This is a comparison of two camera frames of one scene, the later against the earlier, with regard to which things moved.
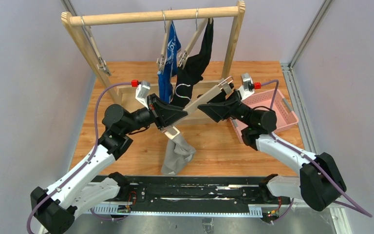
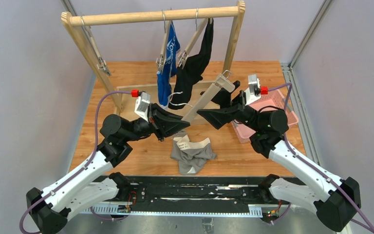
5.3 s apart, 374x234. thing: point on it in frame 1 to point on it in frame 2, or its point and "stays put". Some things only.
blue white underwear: x=165 y=76 stays put
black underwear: x=188 y=75 stays put
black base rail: x=194 y=194 stays put
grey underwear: x=177 y=151 to x=191 y=155
